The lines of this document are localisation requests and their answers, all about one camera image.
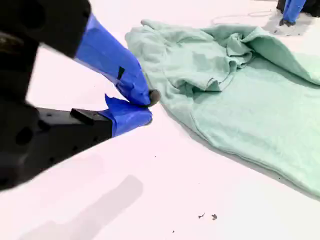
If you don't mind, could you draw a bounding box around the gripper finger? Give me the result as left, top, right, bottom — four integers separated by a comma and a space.
0, 0, 161, 108
287, 0, 303, 28
37, 93, 153, 173
278, 0, 290, 28

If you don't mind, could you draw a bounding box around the pale green T-shirt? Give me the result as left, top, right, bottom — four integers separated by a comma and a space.
124, 19, 320, 201

